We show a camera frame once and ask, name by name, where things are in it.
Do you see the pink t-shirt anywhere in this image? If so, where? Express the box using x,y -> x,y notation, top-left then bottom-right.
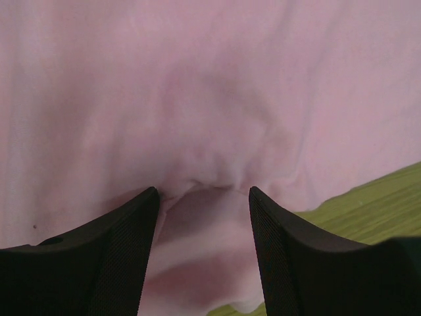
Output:
1,1 -> 420,315

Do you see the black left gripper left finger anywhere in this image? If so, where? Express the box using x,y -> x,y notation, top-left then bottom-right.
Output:
1,188 -> 160,316

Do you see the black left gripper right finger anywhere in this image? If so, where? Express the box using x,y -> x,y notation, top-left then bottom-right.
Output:
249,187 -> 420,315

